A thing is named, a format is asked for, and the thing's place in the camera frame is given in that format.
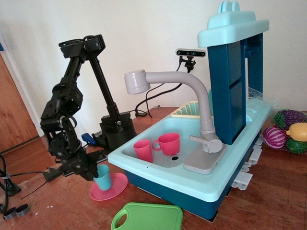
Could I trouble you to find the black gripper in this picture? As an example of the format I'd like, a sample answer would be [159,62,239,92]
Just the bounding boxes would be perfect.
[58,150,107,181]

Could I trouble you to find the teal plastic cup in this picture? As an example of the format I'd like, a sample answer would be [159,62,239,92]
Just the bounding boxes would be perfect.
[94,164,112,191]

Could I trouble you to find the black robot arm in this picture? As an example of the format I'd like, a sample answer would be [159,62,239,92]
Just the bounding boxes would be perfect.
[40,34,136,182]

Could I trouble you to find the toy kitchen sink unit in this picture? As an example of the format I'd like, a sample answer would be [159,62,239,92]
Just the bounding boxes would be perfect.
[108,0,271,220]

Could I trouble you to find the pink plastic plate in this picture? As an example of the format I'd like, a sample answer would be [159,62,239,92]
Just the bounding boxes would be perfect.
[89,172,128,201]

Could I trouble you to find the black power strip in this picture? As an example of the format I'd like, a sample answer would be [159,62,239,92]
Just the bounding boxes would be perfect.
[43,167,63,182]

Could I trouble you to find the pink plastic tumbler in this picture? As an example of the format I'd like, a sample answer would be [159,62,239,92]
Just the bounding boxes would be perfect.
[133,139,154,163]

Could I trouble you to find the green plastic cutting board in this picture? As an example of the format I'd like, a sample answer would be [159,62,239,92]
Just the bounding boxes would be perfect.
[111,202,183,230]

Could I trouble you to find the black tape roll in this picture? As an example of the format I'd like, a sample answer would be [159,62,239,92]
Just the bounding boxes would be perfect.
[15,204,31,217]
[2,207,16,220]

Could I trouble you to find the black tripod leg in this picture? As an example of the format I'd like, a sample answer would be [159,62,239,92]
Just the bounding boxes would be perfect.
[0,155,21,214]

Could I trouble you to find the pink plastic mug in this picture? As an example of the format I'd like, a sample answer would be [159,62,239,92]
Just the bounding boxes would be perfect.
[152,133,180,156]

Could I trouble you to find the wooden door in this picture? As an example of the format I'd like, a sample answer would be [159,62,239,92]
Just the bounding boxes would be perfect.
[0,57,39,153]

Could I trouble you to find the grey toy faucet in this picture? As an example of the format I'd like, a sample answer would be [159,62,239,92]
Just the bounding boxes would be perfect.
[124,69,226,174]

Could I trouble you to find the yellow dish rack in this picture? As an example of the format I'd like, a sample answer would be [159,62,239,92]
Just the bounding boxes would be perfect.
[171,101,200,119]

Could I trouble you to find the purple white toy vegetable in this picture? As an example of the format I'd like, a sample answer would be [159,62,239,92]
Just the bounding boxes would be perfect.
[263,126,286,149]

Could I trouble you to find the purple toy eggplant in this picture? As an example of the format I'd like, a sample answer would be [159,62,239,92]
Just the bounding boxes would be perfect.
[273,109,307,130]

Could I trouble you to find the yellow toy lemon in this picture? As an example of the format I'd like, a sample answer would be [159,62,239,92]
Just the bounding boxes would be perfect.
[286,123,307,142]

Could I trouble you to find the black camera cable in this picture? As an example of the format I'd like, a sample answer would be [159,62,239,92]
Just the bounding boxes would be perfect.
[134,56,184,118]

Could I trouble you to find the grey depth camera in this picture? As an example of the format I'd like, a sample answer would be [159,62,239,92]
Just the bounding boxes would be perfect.
[176,48,206,58]

